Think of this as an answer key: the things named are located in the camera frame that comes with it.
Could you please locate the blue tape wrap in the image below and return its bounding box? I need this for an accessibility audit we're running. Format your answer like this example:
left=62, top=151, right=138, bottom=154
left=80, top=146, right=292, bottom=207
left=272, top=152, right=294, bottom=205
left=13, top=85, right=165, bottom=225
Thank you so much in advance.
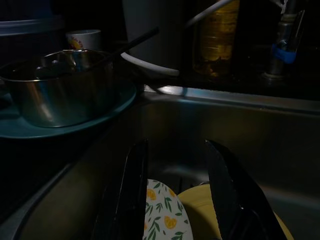
left=271, top=42, right=298, bottom=64

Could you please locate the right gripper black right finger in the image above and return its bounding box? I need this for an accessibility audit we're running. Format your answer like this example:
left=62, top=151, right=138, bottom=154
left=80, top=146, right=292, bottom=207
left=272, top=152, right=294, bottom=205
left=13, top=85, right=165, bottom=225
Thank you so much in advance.
left=204, top=139, right=288, bottom=240

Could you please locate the yellow round plate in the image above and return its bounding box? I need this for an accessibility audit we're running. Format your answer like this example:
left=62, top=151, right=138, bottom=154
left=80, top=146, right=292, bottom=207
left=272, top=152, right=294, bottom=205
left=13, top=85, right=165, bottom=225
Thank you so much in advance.
left=176, top=184, right=295, bottom=240

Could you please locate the black long utensil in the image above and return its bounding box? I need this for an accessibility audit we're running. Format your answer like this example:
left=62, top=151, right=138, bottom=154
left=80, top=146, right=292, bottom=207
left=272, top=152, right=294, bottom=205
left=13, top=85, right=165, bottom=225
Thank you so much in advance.
left=96, top=26, right=160, bottom=66

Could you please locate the stainless steel pot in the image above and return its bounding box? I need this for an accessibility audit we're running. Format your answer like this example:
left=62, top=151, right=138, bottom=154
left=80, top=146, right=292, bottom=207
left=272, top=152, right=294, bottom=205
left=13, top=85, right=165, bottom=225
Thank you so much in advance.
left=0, top=49, right=117, bottom=128

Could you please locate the white lemon print plate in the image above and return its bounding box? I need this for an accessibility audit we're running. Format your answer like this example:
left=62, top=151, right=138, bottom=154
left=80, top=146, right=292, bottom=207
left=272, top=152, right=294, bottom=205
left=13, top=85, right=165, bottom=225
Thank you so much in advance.
left=142, top=178, right=192, bottom=240

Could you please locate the white power cable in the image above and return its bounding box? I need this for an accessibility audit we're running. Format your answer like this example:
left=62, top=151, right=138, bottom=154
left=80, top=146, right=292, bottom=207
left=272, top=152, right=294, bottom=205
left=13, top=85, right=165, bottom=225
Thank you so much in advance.
left=185, top=0, right=233, bottom=28

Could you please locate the yellow cooking oil bottle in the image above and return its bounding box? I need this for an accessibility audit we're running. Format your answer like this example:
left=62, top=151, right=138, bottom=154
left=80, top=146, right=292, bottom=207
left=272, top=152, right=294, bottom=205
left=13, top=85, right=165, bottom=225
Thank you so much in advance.
left=193, top=0, right=241, bottom=80

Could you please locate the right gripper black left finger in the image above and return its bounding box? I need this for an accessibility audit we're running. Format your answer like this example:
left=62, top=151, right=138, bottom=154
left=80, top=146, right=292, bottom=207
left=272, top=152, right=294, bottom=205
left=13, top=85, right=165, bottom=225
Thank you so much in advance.
left=91, top=138, right=149, bottom=240

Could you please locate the metal sink faucet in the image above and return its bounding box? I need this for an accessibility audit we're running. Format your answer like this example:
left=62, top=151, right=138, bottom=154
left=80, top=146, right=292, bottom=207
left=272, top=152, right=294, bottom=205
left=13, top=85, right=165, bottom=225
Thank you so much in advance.
left=262, top=0, right=307, bottom=81

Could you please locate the stainless steel sink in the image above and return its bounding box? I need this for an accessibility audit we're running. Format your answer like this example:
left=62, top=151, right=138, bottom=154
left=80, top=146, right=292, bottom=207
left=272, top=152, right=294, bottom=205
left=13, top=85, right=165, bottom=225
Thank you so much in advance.
left=0, top=84, right=320, bottom=240

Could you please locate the white printed mug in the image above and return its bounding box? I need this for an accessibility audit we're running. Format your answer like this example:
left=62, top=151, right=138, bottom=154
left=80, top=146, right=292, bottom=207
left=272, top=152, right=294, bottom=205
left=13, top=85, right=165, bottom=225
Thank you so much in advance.
left=65, top=29, right=102, bottom=52

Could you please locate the light blue round plate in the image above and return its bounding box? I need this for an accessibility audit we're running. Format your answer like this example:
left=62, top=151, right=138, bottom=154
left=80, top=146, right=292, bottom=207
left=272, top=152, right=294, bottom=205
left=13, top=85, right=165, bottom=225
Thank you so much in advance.
left=0, top=79, right=138, bottom=140

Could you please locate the grey kettle with white base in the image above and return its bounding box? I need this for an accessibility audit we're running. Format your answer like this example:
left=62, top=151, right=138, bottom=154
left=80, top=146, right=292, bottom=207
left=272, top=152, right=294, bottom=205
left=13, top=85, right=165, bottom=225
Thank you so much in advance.
left=120, top=0, right=191, bottom=76

